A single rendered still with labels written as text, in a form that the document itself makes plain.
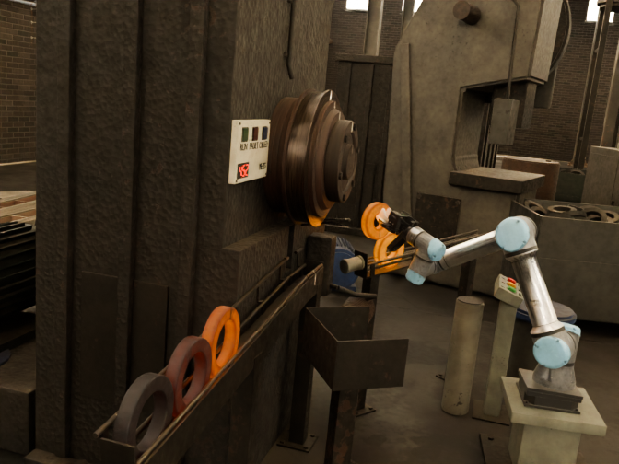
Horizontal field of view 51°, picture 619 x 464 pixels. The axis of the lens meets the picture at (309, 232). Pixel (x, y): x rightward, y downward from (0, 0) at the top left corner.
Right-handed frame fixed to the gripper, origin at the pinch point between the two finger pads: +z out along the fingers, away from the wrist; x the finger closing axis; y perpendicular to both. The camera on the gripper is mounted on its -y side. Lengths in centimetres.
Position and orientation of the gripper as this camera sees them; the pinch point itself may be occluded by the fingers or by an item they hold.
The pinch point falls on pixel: (378, 216)
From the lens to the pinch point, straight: 268.7
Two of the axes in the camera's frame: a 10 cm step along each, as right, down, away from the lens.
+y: 2.4, -8.8, -4.1
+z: -5.8, -4.6, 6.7
